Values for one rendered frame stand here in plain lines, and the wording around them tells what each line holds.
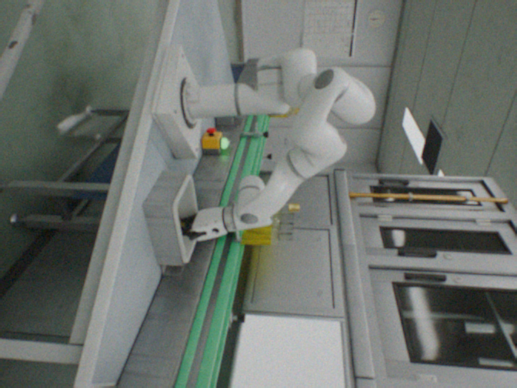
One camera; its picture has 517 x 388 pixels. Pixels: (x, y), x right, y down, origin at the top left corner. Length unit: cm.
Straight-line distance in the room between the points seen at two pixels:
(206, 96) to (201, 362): 73
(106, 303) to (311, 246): 87
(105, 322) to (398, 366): 85
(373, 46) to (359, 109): 632
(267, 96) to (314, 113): 31
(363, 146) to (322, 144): 707
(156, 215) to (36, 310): 69
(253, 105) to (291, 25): 596
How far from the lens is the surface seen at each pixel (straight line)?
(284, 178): 93
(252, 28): 713
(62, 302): 156
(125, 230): 97
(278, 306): 132
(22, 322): 157
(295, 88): 105
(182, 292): 116
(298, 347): 124
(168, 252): 112
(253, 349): 123
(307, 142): 84
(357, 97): 91
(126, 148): 113
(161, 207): 102
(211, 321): 110
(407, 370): 131
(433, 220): 185
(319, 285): 140
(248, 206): 95
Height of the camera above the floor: 116
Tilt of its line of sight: 6 degrees down
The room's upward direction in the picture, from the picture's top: 92 degrees clockwise
